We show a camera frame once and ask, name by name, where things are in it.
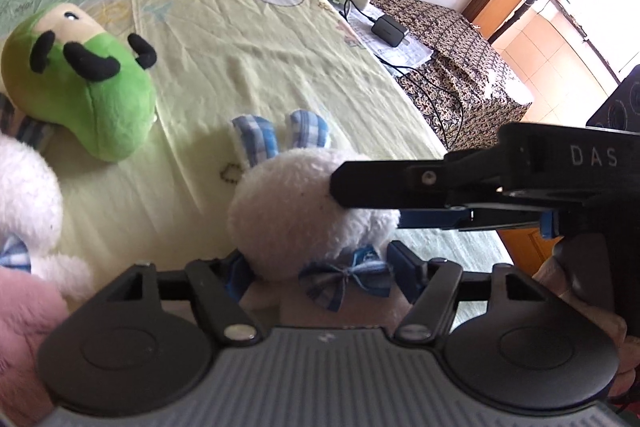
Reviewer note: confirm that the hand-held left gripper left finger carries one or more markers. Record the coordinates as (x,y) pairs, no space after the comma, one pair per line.
(239,272)

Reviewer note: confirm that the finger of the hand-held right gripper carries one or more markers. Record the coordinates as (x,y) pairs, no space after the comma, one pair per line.
(430,219)
(380,187)

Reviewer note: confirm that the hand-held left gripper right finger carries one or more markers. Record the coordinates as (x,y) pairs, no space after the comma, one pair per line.
(402,267)

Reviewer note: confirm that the white plush bunny plaid ears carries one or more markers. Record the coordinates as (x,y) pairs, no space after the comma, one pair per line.
(285,207)
(25,192)

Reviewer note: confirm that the green plush cow toy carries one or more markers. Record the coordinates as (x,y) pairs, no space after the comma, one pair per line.
(110,107)

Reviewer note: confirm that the pink plush toy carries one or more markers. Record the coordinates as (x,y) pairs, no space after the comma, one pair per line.
(20,337)

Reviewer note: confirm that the person's right hand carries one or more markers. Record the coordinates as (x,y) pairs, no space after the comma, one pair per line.
(549,274)

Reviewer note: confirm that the black appliance with circles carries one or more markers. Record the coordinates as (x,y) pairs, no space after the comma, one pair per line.
(620,102)

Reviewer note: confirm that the white paper sheets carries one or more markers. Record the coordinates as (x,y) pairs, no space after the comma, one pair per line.
(405,54)

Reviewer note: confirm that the brown patterned cloth covered table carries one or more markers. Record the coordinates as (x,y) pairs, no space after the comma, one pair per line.
(465,72)

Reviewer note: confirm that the bear print bed sheet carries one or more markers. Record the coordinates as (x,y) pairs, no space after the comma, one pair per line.
(225,57)

